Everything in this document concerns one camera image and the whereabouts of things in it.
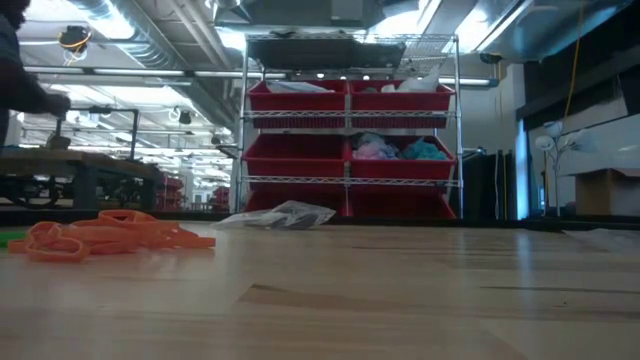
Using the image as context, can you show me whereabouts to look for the clear zip bag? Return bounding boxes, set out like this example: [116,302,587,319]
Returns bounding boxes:
[211,200,338,232]
[562,227,640,257]

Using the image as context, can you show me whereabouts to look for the orange rubber band pile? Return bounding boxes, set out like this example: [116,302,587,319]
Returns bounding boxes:
[7,209,217,264]

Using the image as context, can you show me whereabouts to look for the green rubber band pile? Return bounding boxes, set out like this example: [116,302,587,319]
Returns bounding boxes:
[0,229,29,250]

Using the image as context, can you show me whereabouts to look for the red plastic bin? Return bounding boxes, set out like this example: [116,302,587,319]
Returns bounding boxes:
[345,189,458,220]
[247,79,350,129]
[347,133,458,181]
[348,79,455,129]
[242,132,350,179]
[243,187,347,219]

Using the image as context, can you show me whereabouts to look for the pink cloth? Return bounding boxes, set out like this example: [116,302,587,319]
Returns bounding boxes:
[352,142,401,161]

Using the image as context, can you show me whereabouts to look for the grey cloth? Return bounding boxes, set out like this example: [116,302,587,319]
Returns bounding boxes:
[355,131,396,149]

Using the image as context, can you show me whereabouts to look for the white cloth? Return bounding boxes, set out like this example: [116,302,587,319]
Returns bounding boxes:
[266,80,335,94]

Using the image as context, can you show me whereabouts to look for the teal cloth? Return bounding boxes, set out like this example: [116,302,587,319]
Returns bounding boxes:
[402,138,450,162]

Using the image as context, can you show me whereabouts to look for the black plastic bin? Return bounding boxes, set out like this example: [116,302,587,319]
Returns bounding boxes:
[355,42,407,70]
[247,37,359,71]

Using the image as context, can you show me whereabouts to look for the white plastic bag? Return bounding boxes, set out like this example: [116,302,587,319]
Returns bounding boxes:
[380,67,441,94]

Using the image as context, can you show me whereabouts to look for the black panels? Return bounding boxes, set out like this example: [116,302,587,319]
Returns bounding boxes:
[462,148,517,221]

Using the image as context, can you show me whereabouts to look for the grey ceiling air unit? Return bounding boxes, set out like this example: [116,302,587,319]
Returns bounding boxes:
[213,0,387,30]

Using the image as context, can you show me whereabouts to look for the black tube stand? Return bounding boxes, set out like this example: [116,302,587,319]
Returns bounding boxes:
[53,106,141,161]

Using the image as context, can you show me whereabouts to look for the dark work table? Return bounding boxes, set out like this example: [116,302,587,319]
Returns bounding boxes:
[0,148,165,211]

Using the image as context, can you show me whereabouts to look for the white floor lamp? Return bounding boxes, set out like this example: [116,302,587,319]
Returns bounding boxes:
[533,119,589,217]

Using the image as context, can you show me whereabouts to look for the cardboard box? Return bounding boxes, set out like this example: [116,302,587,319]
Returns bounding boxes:
[573,168,640,217]

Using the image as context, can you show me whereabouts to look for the person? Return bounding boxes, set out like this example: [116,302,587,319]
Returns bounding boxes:
[0,0,72,149]

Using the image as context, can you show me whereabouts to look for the black aluminium table frame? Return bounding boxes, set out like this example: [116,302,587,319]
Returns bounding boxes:
[0,207,640,232]

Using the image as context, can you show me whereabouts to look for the chrome wire shelf cart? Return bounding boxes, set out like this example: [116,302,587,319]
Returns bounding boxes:
[235,32,465,221]

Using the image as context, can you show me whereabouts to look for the silver ceiling duct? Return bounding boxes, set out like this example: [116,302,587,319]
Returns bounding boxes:
[64,0,236,71]

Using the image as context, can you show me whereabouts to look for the yellow cable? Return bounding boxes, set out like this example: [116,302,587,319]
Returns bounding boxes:
[563,9,585,121]

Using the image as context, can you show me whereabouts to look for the ceiling cable reel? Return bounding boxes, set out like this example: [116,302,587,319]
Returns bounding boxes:
[58,24,94,66]

